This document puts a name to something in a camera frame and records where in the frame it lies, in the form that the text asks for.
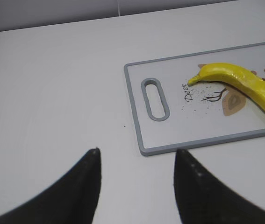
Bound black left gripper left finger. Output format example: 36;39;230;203
0;148;101;224

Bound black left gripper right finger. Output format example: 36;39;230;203
173;149;265;224

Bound yellow plastic banana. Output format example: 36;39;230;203
187;63;265;111

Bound grey-rimmed white cutting board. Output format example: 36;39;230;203
124;42;265;156

